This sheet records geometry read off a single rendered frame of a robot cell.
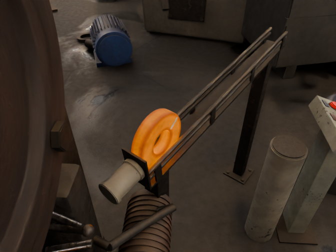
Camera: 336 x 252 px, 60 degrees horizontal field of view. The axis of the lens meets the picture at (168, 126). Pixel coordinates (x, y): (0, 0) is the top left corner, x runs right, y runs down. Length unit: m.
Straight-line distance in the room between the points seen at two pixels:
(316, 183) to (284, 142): 0.23
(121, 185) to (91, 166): 1.01
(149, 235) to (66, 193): 0.30
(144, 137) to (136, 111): 1.34
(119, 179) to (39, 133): 0.43
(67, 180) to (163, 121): 0.26
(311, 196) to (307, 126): 0.85
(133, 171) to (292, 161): 0.55
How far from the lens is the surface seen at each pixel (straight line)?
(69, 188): 0.52
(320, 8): 2.34
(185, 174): 1.57
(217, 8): 2.83
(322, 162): 1.13
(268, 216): 1.24
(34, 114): 0.23
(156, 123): 0.65
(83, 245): 0.36
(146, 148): 0.66
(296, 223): 1.40
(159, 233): 0.76
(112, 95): 2.16
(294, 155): 1.02
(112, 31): 2.33
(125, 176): 0.65
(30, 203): 0.23
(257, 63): 1.03
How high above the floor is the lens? 1.19
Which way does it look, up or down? 40 degrees down
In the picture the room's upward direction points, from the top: straight up
